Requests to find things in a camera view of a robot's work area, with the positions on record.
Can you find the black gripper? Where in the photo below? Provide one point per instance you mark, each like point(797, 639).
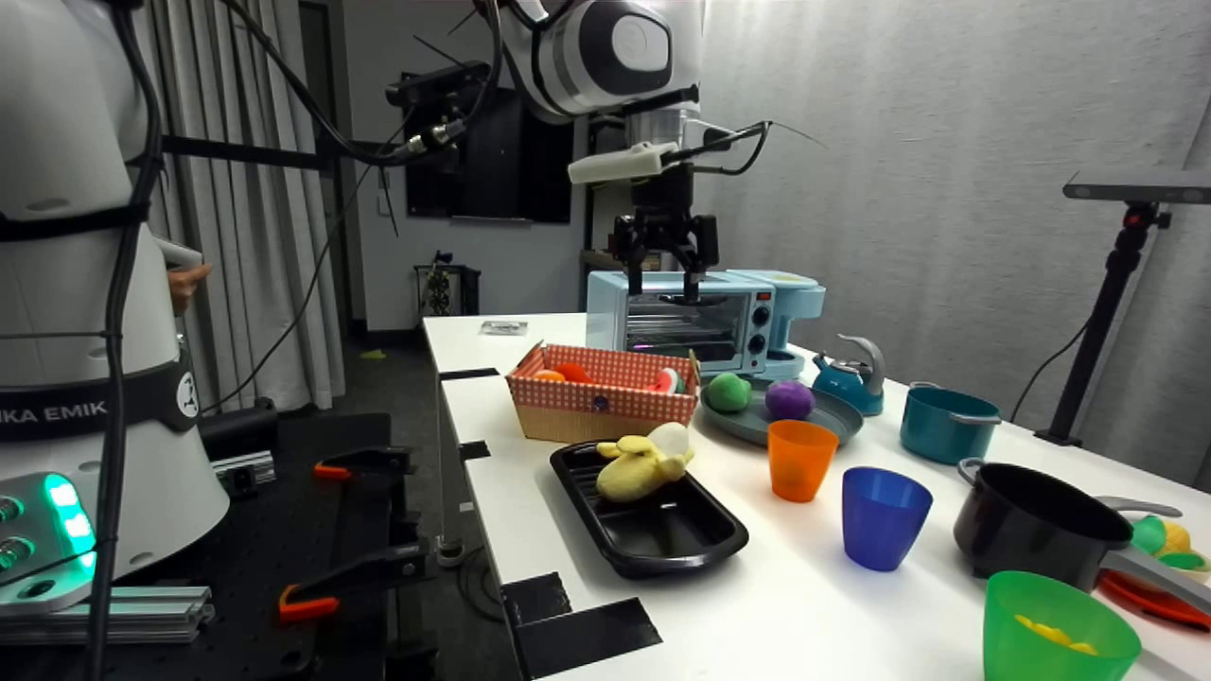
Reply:
point(668, 236)

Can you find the red watermelon slice plush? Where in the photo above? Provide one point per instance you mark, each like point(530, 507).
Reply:
point(668, 379)

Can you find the orange red peach plush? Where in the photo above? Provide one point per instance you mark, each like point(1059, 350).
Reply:
point(568, 374)

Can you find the yellow banana plush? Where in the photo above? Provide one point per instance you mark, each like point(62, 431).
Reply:
point(639, 470)

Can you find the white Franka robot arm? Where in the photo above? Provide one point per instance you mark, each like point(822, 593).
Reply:
point(79, 251)

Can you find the dark grey plate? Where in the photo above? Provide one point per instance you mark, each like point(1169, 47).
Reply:
point(826, 427)

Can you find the red toy plate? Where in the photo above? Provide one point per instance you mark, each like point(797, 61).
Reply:
point(1140, 602)

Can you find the operator bare hand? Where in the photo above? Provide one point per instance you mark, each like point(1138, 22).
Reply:
point(191, 283)

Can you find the light blue toy oven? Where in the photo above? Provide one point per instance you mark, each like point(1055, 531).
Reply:
point(732, 328)

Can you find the green ball plush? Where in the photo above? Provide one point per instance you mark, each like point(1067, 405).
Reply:
point(727, 393)

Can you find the small paper label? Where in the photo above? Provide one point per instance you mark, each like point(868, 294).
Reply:
point(500, 328)

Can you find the purple ball plush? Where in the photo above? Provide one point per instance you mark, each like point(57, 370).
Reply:
point(790, 398)

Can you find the teal toy sink faucet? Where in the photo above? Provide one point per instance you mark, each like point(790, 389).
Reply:
point(852, 375)

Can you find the thin black tape strip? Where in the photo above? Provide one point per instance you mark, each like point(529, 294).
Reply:
point(472, 374)

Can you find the small black floor device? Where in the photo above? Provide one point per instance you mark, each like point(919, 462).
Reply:
point(446, 287)

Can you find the orange plastic cup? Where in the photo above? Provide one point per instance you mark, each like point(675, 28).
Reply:
point(802, 461)

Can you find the black plastic tray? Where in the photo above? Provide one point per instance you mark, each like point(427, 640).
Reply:
point(668, 531)

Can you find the small black tape patch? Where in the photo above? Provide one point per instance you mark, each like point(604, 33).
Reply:
point(475, 447)
point(538, 596)

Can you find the teal toy pot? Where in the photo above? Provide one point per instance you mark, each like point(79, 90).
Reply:
point(948, 427)

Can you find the blue plastic cup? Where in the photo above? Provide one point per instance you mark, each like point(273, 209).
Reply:
point(887, 516)

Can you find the large black tape patch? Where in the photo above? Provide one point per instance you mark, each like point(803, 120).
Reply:
point(588, 639)

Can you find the orange black clamp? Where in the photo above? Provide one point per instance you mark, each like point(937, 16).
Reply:
point(337, 475)
point(329, 593)

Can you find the black horizontal bar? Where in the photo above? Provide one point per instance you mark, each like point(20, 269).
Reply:
point(253, 154)

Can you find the black tripod stand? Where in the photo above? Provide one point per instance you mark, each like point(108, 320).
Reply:
point(1112, 304)

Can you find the black toy pot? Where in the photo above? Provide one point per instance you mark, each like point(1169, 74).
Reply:
point(1041, 525)

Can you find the black flat bar on stand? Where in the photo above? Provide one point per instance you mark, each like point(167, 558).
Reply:
point(1138, 188)

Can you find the green plastic cup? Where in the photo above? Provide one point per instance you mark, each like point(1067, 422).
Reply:
point(1059, 626)

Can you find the green yellow toy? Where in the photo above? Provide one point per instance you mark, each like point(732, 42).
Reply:
point(1160, 538)

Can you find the grey toy knife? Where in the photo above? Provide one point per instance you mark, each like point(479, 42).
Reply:
point(1160, 578)

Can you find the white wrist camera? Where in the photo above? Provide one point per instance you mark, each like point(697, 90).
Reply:
point(617, 166)

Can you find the black wall monitor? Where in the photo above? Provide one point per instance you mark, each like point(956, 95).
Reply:
point(505, 176)

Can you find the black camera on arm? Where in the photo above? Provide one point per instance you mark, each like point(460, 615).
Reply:
point(437, 95)

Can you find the aluminium profile rail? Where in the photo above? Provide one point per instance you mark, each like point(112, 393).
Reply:
point(117, 615)

